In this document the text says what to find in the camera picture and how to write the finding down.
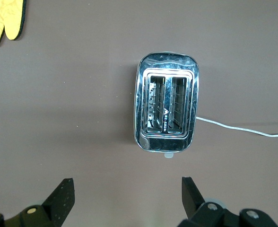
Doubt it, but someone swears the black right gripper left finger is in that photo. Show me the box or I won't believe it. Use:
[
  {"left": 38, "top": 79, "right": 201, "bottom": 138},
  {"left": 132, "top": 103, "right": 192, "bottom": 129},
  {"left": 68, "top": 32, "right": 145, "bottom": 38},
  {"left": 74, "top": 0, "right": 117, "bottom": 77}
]
[{"left": 0, "top": 177, "right": 75, "bottom": 227}]

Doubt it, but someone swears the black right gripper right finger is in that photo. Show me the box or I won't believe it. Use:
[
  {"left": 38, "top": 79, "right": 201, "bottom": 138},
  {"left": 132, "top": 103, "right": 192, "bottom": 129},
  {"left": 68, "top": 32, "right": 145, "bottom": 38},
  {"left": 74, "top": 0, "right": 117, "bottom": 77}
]
[{"left": 178, "top": 176, "right": 278, "bottom": 227}]

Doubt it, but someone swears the beige rectangular object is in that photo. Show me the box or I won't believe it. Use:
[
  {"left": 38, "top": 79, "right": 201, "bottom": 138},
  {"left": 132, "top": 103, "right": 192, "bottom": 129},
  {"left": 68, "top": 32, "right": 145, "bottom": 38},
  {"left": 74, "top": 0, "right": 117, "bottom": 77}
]
[{"left": 133, "top": 51, "right": 199, "bottom": 159}]

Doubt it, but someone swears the brown table cover sheet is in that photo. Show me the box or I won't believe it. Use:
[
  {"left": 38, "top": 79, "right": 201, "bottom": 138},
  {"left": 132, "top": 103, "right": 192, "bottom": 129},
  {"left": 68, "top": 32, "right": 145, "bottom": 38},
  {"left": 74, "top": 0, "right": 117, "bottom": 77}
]
[{"left": 0, "top": 0, "right": 278, "bottom": 227}]

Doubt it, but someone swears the white toaster power cable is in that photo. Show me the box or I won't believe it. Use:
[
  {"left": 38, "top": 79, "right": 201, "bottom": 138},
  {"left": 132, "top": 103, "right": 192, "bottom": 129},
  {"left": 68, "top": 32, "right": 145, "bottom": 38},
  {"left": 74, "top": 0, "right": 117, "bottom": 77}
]
[{"left": 195, "top": 116, "right": 278, "bottom": 138}]

